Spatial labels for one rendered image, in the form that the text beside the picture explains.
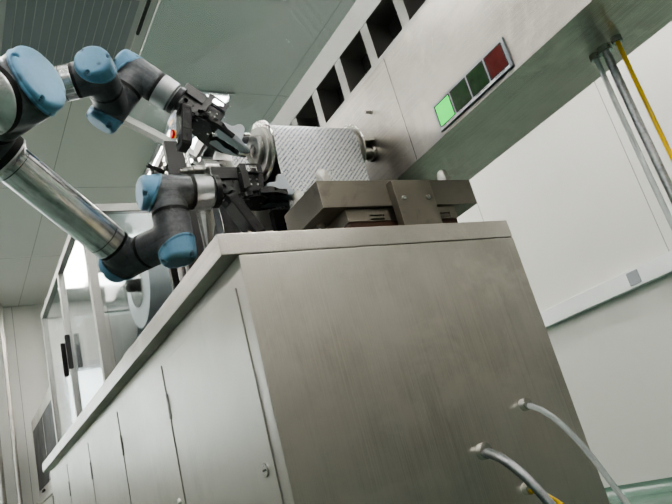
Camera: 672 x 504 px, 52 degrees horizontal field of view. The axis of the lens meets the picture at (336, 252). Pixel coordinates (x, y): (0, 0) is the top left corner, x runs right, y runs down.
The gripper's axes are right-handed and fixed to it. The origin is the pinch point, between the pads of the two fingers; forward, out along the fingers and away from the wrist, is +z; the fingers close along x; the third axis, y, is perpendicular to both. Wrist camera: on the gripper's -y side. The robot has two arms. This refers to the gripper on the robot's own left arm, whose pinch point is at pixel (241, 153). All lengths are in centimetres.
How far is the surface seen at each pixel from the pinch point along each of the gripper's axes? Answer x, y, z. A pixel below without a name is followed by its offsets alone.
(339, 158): -8.3, 9.1, 20.1
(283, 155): -8.3, -0.1, 8.1
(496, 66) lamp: -50, 17, 33
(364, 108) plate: -4.2, 32.8, 20.4
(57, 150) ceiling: 259, 125, -92
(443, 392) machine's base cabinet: -34, -46, 52
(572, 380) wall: 168, 130, 243
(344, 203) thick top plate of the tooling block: -27.9, -17.9, 21.9
